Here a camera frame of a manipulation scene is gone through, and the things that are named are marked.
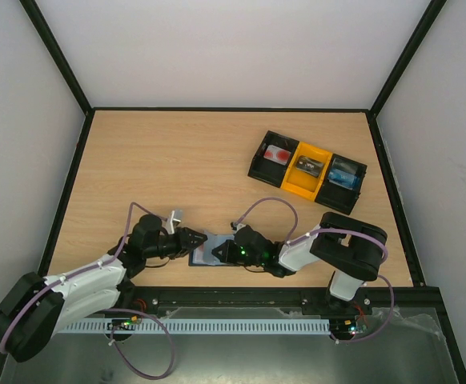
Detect black cards stack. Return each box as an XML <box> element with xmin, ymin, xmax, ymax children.
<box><xmin>295</xmin><ymin>155</ymin><xmax>324</xmax><ymax>178</ymax></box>

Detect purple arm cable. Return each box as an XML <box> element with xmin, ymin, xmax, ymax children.
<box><xmin>232</xmin><ymin>198</ymin><xmax>396</xmax><ymax>345</ymax></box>
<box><xmin>0</xmin><ymin>202</ymin><xmax>170</xmax><ymax>354</ymax></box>

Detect black right card bin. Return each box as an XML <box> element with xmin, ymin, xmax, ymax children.
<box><xmin>315</xmin><ymin>154</ymin><xmax>367</xmax><ymax>215</ymax></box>

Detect black cage frame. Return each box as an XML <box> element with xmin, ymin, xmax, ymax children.
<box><xmin>20</xmin><ymin>1</ymin><xmax>466</xmax><ymax>383</ymax></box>

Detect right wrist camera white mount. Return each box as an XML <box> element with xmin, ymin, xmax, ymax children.
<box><xmin>231</xmin><ymin>222</ymin><xmax>246</xmax><ymax>233</ymax></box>

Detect light blue slotted cable duct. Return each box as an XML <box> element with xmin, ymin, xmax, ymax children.
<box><xmin>61</xmin><ymin>318</ymin><xmax>330</xmax><ymax>335</ymax></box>

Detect black card bin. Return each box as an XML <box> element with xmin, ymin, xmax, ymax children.
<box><xmin>247</xmin><ymin>130</ymin><xmax>300</xmax><ymax>188</ymax></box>
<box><xmin>315</xmin><ymin>154</ymin><xmax>367</xmax><ymax>215</ymax></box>

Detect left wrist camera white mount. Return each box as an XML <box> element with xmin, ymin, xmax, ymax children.
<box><xmin>164</xmin><ymin>209</ymin><xmax>183</xmax><ymax>234</ymax></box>

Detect blue leather card holder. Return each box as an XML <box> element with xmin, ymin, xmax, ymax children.
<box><xmin>188</xmin><ymin>230</ymin><xmax>233</xmax><ymax>267</ymax></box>

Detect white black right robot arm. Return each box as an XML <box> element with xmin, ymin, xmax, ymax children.
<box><xmin>211</xmin><ymin>212</ymin><xmax>388</xmax><ymax>314</ymax></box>

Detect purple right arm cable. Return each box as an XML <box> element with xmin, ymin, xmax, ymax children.
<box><xmin>232</xmin><ymin>198</ymin><xmax>396</xmax><ymax>345</ymax></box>

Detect metal sheet front panel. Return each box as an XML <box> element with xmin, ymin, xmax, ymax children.
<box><xmin>0</xmin><ymin>308</ymin><xmax>458</xmax><ymax>383</ymax></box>

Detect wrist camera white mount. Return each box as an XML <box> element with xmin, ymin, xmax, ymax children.
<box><xmin>231</xmin><ymin>222</ymin><xmax>246</xmax><ymax>233</ymax></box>
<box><xmin>164</xmin><ymin>209</ymin><xmax>183</xmax><ymax>234</ymax></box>

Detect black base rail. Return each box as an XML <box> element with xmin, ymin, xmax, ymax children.
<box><xmin>20</xmin><ymin>286</ymin><xmax>442</xmax><ymax>317</ymax></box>

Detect yellow middle card bin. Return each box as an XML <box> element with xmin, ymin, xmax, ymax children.
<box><xmin>280</xmin><ymin>142</ymin><xmax>333</xmax><ymax>202</ymax></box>

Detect red white cards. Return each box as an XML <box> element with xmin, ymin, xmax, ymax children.
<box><xmin>263</xmin><ymin>145</ymin><xmax>291</xmax><ymax>166</ymax></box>

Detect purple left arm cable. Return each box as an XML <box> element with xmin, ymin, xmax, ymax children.
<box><xmin>0</xmin><ymin>202</ymin><xmax>170</xmax><ymax>354</ymax></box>

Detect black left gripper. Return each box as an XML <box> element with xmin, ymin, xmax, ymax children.
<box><xmin>144</xmin><ymin>227</ymin><xmax>208</xmax><ymax>260</ymax></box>

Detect black left card bin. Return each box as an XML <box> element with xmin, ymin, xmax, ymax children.
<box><xmin>247</xmin><ymin>130</ymin><xmax>300</xmax><ymax>188</ymax></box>

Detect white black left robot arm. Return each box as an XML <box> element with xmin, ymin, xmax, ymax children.
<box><xmin>0</xmin><ymin>214</ymin><xmax>207</xmax><ymax>362</ymax></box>

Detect blue cards stack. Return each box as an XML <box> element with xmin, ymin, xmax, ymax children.
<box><xmin>327</xmin><ymin>168</ymin><xmax>359</xmax><ymax>190</ymax></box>

